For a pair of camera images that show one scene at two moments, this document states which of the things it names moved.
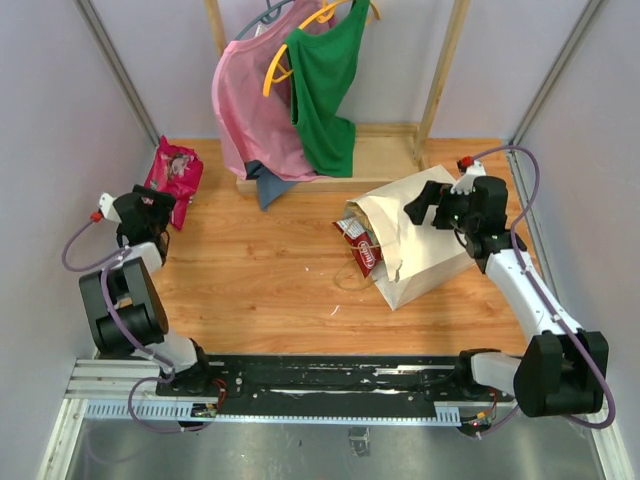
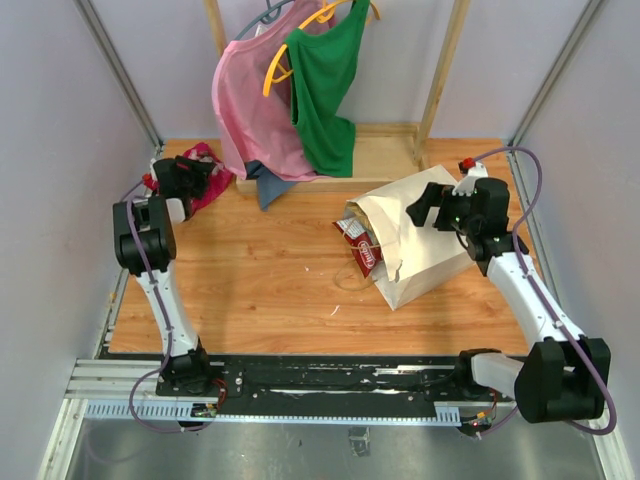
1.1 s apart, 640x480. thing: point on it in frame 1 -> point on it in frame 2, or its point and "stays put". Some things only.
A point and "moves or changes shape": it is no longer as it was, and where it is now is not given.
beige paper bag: [415, 258] stays put
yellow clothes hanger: [274, 73] stays put
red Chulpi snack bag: [363, 246] stays put
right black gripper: [432, 194] stays put
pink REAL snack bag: [175, 171] moves or changes shape
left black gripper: [162, 204] -> [200, 172]
